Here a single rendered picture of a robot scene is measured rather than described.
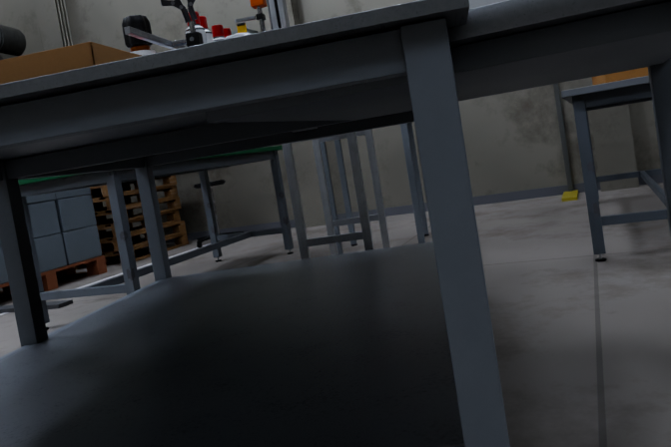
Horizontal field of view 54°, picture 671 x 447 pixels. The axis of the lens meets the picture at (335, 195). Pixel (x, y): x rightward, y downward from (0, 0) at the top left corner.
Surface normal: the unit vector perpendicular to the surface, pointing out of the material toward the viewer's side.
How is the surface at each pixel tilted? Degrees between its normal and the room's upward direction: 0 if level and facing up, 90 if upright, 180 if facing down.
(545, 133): 90
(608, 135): 90
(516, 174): 90
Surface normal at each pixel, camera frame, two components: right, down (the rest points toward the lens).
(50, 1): -0.36, 0.11
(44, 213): 0.92, -0.13
